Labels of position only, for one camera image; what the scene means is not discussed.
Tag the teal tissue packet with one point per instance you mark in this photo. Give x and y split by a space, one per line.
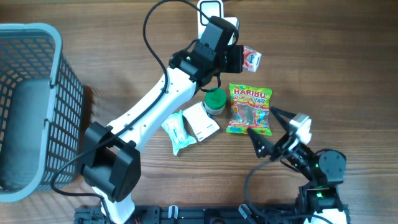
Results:
174 127

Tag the grey plastic mesh basket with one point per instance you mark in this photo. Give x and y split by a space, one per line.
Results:
41 110

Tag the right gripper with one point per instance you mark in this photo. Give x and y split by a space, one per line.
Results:
268 145

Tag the white barcode scanner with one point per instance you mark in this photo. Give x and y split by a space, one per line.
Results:
209 8

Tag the red white candy packet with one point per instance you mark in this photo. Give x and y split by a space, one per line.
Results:
252 59

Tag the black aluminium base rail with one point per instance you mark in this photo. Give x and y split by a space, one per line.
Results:
174 214

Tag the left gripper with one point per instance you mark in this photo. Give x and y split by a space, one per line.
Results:
238 69

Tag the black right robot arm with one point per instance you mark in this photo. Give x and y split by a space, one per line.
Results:
318 201

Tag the white snack packet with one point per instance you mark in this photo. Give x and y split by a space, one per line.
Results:
202 125

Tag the Haribo gummy bag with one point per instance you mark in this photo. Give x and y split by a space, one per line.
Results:
249 109

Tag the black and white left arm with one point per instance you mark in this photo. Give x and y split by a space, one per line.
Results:
110 161

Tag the green lid jar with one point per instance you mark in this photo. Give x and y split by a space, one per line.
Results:
215 101

